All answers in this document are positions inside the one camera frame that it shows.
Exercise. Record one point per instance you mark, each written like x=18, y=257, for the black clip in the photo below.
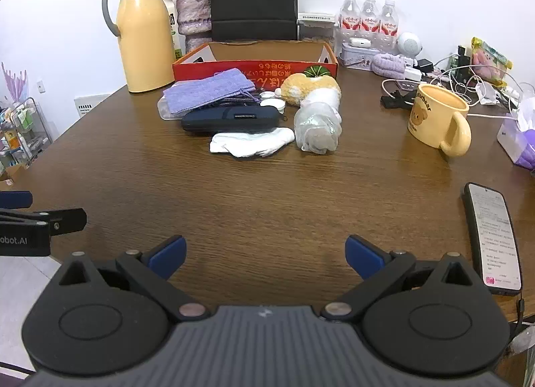
x=395, y=100

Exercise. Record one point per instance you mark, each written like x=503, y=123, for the white tissue pack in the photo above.
x=512, y=138

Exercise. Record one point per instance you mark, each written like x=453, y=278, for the black smartphone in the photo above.
x=495, y=236

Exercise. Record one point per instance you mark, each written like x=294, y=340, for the black power adapter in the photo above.
x=425, y=66

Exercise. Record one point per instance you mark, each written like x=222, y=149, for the white labelled box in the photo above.
x=315, y=25

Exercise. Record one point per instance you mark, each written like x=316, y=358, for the yellow bear mug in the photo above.
x=432, y=119

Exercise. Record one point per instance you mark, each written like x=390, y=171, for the red cardboard box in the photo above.
x=250, y=69

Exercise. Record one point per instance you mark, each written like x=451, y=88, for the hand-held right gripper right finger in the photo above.
x=364, y=259

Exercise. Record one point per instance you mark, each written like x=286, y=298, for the white cloth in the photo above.
x=250, y=142

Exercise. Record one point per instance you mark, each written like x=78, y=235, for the small white round lids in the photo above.
x=273, y=104

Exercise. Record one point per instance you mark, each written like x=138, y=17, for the pink snack packet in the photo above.
x=489, y=59

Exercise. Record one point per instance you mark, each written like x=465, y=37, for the purple knitted vase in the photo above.
x=194, y=15

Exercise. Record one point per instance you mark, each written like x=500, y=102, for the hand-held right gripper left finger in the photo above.
x=167, y=259

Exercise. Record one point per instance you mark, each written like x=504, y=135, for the purple knitted pouch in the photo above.
x=205, y=90

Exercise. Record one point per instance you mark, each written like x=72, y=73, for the white round container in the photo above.
x=267, y=95

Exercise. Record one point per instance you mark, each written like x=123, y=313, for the grey tin box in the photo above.
x=359, y=56

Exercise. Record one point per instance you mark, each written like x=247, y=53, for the purple fluffy headband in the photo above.
x=388, y=64

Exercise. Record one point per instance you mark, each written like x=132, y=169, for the white wall vent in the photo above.
x=90, y=104

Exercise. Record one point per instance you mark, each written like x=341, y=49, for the clear plastic case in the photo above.
x=164, y=111

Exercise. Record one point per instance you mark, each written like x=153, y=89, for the white round camera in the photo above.
x=408, y=44

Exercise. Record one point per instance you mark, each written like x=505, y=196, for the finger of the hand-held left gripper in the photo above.
x=14, y=199
x=67, y=220

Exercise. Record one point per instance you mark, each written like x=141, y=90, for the purple dried lavender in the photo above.
x=14, y=81

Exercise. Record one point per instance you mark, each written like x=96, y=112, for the navy blue zip case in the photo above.
x=230, y=118

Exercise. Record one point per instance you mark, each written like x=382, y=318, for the yellow white plush toy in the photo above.
x=301, y=86

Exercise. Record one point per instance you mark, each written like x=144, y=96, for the clear plastic bag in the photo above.
x=317, y=130

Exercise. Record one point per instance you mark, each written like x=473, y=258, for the white charger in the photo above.
x=412, y=74

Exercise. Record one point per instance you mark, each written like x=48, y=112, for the white earbuds case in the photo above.
x=360, y=41

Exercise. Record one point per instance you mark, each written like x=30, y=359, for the white wall outlet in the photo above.
x=41, y=86

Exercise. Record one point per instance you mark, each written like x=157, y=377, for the yellow thermos jug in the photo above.
x=144, y=44

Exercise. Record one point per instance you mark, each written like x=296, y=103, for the white milk carton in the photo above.
x=172, y=27

